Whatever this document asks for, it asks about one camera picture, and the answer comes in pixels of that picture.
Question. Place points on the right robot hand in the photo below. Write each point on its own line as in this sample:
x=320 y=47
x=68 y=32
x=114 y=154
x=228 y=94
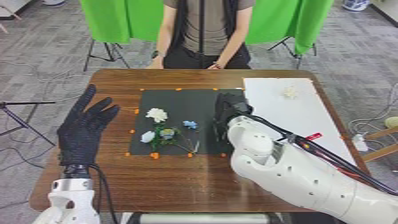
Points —
x=229 y=105

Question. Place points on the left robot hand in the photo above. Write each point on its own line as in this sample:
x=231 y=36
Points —
x=82 y=133

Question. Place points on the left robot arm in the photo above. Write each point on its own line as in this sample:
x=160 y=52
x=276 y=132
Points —
x=68 y=200

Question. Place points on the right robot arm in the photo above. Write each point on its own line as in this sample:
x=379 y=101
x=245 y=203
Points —
x=295 y=173

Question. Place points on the dark mat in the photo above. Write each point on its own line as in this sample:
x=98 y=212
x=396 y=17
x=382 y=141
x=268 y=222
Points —
x=188 y=110

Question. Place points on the person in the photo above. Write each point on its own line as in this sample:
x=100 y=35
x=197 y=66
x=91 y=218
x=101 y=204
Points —
x=204 y=30

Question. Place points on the cream flower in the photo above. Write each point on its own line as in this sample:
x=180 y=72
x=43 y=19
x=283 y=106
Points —
x=290 y=92

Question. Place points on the white flower bud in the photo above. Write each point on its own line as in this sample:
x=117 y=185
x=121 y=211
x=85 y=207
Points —
x=148 y=136

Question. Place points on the white sheet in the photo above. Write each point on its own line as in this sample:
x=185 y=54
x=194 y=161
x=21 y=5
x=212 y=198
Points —
x=295 y=113

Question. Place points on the black tripod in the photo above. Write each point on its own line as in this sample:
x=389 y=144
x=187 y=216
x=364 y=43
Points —
x=20 y=116

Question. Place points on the white flower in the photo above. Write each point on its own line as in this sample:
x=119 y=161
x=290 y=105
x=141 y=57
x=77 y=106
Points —
x=157 y=115

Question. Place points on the pale blue flower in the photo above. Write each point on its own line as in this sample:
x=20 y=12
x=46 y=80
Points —
x=167 y=132

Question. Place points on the green sprig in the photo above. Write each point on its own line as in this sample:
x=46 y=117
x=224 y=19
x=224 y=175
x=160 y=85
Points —
x=165 y=143

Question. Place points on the wooden chair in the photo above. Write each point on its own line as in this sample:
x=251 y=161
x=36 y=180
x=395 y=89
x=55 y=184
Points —
x=379 y=143

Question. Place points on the pale grey bar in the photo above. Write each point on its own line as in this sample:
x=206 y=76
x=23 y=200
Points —
x=201 y=218

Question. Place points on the blue and white vase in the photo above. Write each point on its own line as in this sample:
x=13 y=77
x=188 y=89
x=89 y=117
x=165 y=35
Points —
x=356 y=4

